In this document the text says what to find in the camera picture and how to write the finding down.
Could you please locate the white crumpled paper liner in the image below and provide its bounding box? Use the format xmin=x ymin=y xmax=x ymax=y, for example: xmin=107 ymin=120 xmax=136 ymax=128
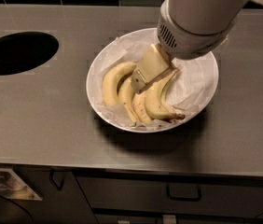
xmin=95 ymin=31 xmax=207 ymax=132

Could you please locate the black cabinet door handle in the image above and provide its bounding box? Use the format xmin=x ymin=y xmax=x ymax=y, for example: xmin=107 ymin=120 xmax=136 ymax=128
xmin=49 ymin=169 xmax=65 ymax=191

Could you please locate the round black countertop hole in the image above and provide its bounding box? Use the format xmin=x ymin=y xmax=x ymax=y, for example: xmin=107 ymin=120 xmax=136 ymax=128
xmin=0 ymin=32 xmax=59 ymax=76

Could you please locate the grey drawer front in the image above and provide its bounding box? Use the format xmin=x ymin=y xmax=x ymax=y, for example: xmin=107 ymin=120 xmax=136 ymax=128
xmin=77 ymin=177 xmax=263 ymax=217

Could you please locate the grey cabinet door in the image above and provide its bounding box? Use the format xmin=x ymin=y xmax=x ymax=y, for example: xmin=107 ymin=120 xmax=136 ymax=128
xmin=16 ymin=166 xmax=97 ymax=224

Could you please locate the printed paper sheet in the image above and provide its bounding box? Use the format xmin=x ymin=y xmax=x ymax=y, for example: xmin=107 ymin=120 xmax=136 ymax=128
xmin=0 ymin=168 xmax=42 ymax=201

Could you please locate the black drawer handle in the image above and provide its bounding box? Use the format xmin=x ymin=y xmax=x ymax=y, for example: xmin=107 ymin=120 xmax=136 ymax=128
xmin=166 ymin=184 xmax=201 ymax=202

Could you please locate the black cable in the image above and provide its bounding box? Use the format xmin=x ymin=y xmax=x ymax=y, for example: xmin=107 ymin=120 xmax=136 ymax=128
xmin=0 ymin=186 xmax=35 ymax=224

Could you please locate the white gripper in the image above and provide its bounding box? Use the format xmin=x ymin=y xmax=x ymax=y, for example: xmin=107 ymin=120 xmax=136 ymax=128
xmin=131 ymin=0 xmax=238 ymax=93

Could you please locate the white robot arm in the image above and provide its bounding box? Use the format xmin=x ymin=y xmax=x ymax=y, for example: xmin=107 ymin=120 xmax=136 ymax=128
xmin=157 ymin=0 xmax=263 ymax=62

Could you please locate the white bowl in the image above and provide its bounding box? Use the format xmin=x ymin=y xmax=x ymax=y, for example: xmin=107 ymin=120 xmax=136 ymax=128
xmin=86 ymin=27 xmax=220 ymax=133

